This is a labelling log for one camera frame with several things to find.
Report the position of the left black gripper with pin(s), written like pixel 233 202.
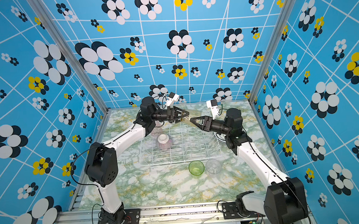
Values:
pixel 171 113

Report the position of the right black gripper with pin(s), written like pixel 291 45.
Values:
pixel 208 124

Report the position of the white wire dish rack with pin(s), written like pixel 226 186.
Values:
pixel 189 143

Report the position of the green glass cup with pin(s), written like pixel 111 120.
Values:
pixel 196 167

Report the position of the clear glass cup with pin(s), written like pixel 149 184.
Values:
pixel 213 167

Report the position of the yellow glass cup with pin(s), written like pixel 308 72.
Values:
pixel 192 114

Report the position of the white plate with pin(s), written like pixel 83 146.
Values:
pixel 220 137

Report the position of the pink glass cup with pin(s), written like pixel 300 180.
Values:
pixel 157 129

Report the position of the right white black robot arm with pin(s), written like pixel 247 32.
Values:
pixel 285 199

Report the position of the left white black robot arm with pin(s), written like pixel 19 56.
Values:
pixel 102 167

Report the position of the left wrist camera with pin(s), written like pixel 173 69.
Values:
pixel 171 99

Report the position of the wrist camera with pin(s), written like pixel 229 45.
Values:
pixel 171 99
pixel 213 106

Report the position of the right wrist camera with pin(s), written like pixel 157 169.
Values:
pixel 213 106

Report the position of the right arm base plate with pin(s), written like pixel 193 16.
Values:
pixel 231 211

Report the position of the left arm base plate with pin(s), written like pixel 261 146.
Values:
pixel 126 216

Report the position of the right aluminium frame post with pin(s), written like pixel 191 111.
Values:
pixel 272 45

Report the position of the aluminium frame post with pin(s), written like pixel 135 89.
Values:
pixel 272 45
pixel 39 9

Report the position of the left aluminium frame post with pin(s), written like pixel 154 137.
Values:
pixel 39 9

